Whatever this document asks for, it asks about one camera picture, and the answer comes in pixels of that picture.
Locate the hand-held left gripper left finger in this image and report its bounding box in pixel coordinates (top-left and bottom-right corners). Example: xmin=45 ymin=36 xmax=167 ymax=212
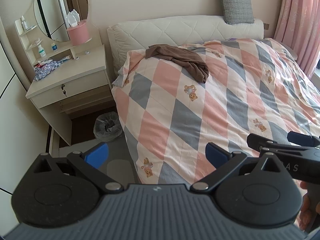
xmin=30 ymin=142 xmax=125 ymax=194

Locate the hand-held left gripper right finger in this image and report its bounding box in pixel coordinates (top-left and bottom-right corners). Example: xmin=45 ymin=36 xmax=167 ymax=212
xmin=191 ymin=142 xmax=293 ymax=194

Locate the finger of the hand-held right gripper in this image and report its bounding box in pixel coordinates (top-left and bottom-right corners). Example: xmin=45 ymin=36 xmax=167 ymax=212
xmin=287 ymin=131 xmax=320 ymax=147
xmin=247 ymin=133 xmax=320 ymax=156

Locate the brown garment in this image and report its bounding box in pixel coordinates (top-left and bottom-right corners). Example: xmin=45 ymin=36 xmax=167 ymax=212
xmin=145 ymin=44 xmax=209 ymax=84

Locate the person's right hand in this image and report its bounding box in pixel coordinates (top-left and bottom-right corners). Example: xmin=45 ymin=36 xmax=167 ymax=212
xmin=296 ymin=181 xmax=314 ymax=230

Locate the checked pink grey duvet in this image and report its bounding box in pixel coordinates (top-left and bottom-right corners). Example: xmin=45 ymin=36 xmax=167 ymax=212
xmin=111 ymin=38 xmax=320 ymax=185

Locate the cream drawer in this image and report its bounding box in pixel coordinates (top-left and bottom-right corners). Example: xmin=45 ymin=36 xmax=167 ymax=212
xmin=35 ymin=74 xmax=112 ymax=105

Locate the cream dressing table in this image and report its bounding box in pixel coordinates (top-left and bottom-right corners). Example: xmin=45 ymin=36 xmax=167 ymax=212
xmin=14 ymin=17 xmax=116 ymax=147

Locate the white wardrobe door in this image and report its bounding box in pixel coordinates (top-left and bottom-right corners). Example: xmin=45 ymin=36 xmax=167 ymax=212
xmin=0 ymin=17 xmax=52 ymax=197

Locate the patterned blue white cloth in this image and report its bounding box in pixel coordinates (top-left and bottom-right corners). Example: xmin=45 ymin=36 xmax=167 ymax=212
xmin=33 ymin=59 xmax=66 ymax=81

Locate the pink curtain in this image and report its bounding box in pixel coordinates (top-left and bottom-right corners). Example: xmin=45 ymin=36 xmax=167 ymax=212
xmin=274 ymin=0 xmax=320 ymax=77

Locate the pink tissue box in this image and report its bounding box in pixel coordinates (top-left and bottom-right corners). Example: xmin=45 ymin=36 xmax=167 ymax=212
xmin=66 ymin=19 xmax=92 ymax=46

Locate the white quilted headboard cushion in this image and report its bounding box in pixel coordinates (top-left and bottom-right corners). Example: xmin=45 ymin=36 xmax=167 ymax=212
xmin=107 ymin=15 xmax=265 ymax=73

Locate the white tissue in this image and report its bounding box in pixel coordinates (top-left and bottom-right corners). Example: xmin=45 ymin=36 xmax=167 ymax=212
xmin=65 ymin=9 xmax=81 ymax=28

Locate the grey woven pillow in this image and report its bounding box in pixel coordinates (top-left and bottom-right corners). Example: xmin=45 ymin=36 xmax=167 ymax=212
xmin=215 ymin=0 xmax=255 ymax=25

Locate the oval mirror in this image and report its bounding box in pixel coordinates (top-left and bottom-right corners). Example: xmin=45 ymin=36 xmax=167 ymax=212
xmin=34 ymin=0 xmax=89 ymax=42

